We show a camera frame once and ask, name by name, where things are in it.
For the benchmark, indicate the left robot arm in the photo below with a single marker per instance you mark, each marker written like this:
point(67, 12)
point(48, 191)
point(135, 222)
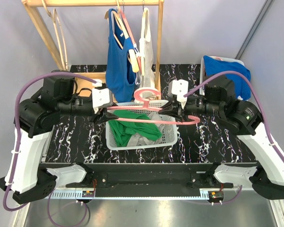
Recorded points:
point(38, 107)

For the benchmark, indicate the beige wooden hanger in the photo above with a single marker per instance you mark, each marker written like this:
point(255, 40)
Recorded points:
point(59, 35)

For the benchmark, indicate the wooden clothes rack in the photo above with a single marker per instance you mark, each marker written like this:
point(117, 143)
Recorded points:
point(58, 51)

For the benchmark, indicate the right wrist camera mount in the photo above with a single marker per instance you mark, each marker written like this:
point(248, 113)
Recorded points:
point(178, 88)

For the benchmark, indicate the pink striped-top hanger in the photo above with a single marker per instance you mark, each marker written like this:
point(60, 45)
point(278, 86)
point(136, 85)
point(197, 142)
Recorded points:
point(132, 39)

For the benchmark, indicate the blue white striped tank top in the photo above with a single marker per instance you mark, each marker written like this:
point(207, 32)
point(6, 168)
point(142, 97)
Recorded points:
point(138, 74)

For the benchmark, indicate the white perforated plastic basket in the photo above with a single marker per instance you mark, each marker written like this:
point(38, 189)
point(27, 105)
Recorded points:
point(169, 136)

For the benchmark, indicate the white-top hanger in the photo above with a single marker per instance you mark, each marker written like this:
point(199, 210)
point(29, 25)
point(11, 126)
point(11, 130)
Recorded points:
point(145, 38)

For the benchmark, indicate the aluminium rail frame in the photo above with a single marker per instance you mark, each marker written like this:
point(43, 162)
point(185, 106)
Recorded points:
point(240, 207)

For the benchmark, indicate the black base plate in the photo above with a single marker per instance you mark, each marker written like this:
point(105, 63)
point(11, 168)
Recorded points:
point(133, 181)

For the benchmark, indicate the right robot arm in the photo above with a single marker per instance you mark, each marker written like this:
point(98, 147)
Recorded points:
point(242, 119)

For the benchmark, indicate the green tank top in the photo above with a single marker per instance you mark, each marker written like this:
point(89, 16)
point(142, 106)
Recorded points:
point(123, 130)

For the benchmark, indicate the cream wooden hanger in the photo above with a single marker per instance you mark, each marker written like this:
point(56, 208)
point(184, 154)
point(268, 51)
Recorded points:
point(132, 57)

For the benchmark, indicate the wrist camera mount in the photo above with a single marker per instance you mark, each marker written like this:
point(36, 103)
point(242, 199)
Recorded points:
point(102, 97)
point(178, 88)

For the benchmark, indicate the white right bin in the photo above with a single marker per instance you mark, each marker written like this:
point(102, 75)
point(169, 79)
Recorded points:
point(202, 67)

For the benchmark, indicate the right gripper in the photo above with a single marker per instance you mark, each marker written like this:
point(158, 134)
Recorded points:
point(174, 108)

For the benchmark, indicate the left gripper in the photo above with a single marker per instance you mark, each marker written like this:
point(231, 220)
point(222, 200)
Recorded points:
point(100, 116)

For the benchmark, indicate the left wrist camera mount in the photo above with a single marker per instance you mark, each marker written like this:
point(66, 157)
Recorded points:
point(102, 97)

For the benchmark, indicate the pink plastic hanger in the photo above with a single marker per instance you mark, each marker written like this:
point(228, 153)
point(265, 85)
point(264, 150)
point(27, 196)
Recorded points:
point(145, 106)

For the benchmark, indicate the grey tank top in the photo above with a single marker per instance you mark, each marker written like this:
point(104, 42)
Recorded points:
point(146, 139)

